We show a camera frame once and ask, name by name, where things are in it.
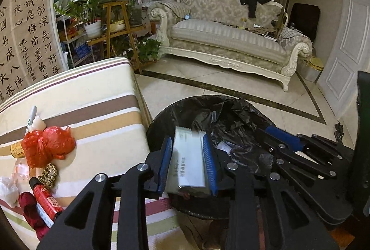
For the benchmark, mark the clear plastic wrapper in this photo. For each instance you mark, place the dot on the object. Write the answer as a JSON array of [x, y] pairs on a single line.
[[21, 170]]

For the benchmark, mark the dark red cloth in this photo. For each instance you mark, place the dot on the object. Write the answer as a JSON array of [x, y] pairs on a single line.
[[30, 209]]

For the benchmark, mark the gold gift box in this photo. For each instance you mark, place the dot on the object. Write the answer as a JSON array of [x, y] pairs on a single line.
[[312, 69]]

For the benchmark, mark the red bottle with black cap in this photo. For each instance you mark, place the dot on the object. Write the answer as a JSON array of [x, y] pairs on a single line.
[[44, 200]]

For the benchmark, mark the white flower pot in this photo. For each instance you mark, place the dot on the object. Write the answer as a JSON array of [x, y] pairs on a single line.
[[92, 29]]

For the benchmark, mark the trash bin with black bag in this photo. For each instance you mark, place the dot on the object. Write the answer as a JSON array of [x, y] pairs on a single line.
[[231, 117]]

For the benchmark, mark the blue crate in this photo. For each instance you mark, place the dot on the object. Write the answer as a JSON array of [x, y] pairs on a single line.
[[81, 51]]

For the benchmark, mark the red plastic bag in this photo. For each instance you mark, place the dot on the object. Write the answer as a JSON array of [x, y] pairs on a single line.
[[46, 146]]

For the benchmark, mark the pile of papers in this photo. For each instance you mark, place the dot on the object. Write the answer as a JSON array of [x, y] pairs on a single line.
[[260, 31]]

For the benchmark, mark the striped tablecloth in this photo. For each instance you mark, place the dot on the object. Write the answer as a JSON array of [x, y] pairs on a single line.
[[86, 99]]

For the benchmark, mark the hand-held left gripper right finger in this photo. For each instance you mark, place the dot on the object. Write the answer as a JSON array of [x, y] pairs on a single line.
[[208, 163]]

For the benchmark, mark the white tube with green print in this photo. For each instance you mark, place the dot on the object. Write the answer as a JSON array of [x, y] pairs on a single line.
[[31, 120]]

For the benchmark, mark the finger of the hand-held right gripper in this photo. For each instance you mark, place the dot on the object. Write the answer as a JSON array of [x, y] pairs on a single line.
[[284, 136], [315, 189]]

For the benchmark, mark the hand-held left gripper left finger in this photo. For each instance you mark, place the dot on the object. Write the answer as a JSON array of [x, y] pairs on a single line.
[[164, 160]]

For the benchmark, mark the white crumpled tissue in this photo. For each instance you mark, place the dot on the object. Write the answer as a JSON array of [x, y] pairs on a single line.
[[8, 192]]

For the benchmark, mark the yellow and white pot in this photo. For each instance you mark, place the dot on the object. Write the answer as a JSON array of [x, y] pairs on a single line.
[[117, 26]]

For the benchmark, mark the ornate white sofa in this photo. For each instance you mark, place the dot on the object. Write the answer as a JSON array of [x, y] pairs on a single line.
[[219, 36]]

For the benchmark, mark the wooden plant stand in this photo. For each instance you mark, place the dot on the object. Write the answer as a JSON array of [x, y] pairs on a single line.
[[127, 31]]

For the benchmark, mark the calligraphy wall scroll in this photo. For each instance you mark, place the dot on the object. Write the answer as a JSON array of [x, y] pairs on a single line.
[[7, 50], [37, 21]]

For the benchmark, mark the brown bottle with yellow label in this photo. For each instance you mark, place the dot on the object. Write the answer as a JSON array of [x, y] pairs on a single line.
[[18, 150]]

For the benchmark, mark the white tissue packet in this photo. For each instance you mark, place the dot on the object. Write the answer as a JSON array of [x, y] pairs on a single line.
[[188, 157]]

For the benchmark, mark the low leafy green plant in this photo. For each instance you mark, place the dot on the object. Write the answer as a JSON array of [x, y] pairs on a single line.
[[149, 49]]

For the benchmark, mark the white panelled door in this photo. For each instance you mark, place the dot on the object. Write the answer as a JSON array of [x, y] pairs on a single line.
[[347, 41]]

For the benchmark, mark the metal storage shelf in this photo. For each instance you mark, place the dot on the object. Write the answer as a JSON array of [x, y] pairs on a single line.
[[69, 44]]

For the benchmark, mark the dark cabinet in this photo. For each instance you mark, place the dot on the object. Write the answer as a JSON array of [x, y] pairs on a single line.
[[305, 18]]

